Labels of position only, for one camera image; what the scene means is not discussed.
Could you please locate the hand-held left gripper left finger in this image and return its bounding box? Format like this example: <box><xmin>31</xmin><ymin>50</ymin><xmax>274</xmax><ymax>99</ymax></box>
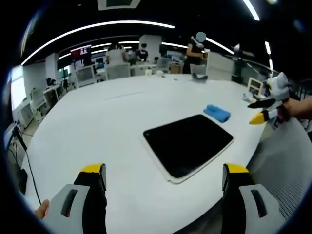
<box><xmin>41</xmin><ymin>163</ymin><xmax>108</xmax><ymax>234</ymax></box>

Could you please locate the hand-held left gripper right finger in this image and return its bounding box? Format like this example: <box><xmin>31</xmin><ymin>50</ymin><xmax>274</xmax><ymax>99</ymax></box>
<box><xmin>221</xmin><ymin>162</ymin><xmax>291</xmax><ymax>234</ymax></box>

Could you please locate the blue cleaning cloth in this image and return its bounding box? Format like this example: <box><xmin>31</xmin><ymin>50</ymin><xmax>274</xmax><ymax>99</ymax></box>
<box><xmin>203</xmin><ymin>104</ymin><xmax>232</xmax><ymax>123</ymax></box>

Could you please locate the person's right hand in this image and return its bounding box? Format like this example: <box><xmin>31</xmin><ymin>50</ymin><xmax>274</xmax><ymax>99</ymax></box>
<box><xmin>282</xmin><ymin>95</ymin><xmax>312</xmax><ymax>120</ymax></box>

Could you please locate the person's left hand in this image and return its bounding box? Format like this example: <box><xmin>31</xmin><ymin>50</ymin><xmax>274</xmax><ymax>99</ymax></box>
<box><xmin>34</xmin><ymin>199</ymin><xmax>50</xmax><ymax>220</ymax></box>

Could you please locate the white framed box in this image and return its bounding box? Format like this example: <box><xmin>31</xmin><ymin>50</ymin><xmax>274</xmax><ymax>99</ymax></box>
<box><xmin>247</xmin><ymin>77</ymin><xmax>264</xmax><ymax>95</ymax></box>

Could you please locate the black stand with grey top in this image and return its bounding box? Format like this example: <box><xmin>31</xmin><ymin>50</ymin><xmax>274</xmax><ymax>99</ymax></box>
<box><xmin>231</xmin><ymin>43</ymin><xmax>244</xmax><ymax>84</ymax></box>

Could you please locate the white cabinet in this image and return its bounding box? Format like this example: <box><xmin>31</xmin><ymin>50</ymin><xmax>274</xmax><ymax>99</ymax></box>
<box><xmin>206</xmin><ymin>51</ymin><xmax>235</xmax><ymax>81</ymax></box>

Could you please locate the dark object on table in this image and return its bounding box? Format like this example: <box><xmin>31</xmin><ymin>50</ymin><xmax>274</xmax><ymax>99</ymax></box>
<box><xmin>191</xmin><ymin>72</ymin><xmax>209</xmax><ymax>85</ymax></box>

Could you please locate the white desk row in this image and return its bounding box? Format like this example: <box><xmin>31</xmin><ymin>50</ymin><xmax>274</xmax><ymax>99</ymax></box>
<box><xmin>29</xmin><ymin>81</ymin><xmax>74</xmax><ymax>110</ymax></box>

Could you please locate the grey office chair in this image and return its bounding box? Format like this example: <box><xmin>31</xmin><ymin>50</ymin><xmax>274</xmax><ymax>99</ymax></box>
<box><xmin>156</xmin><ymin>57</ymin><xmax>171</xmax><ymax>74</ymax></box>

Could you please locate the white mesh office chair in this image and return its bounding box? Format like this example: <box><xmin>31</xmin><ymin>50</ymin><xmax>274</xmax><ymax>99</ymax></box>
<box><xmin>74</xmin><ymin>65</ymin><xmax>98</xmax><ymax>88</ymax></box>
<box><xmin>105</xmin><ymin>62</ymin><xmax>132</xmax><ymax>80</ymax></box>

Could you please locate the black cable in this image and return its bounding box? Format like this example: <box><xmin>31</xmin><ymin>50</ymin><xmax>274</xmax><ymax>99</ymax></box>
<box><xmin>13</xmin><ymin>126</ymin><xmax>42</xmax><ymax>205</ymax></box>

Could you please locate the wall screen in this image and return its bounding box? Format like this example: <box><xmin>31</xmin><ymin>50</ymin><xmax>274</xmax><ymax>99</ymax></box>
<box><xmin>70</xmin><ymin>44</ymin><xmax>93</xmax><ymax>60</ymax></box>

